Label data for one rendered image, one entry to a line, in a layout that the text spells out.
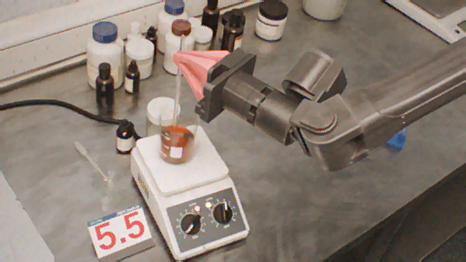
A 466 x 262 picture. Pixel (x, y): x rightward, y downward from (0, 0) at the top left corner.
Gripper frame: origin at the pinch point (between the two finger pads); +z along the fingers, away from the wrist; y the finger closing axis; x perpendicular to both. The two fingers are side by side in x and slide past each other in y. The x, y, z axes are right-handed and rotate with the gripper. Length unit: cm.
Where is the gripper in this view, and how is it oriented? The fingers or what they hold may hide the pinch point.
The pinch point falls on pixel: (179, 57)
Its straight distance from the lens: 82.6
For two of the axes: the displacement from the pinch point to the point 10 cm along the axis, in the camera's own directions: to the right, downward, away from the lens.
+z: -8.0, -4.9, 3.4
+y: -5.8, 5.2, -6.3
